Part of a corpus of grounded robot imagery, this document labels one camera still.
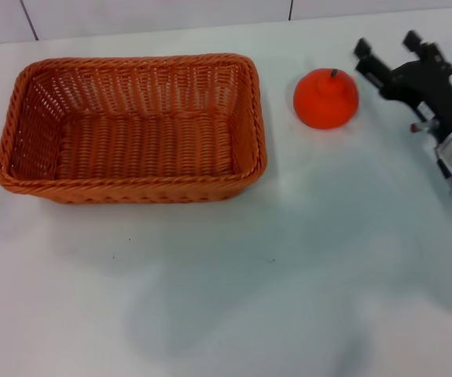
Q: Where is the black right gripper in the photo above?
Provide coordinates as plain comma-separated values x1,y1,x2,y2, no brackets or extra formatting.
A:
353,30,452,141

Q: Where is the orange toy fruit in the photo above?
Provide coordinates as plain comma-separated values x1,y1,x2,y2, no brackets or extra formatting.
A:
292,68,360,130

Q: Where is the orange woven plastic basket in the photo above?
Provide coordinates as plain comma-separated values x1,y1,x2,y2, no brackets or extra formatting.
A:
0,53,269,205

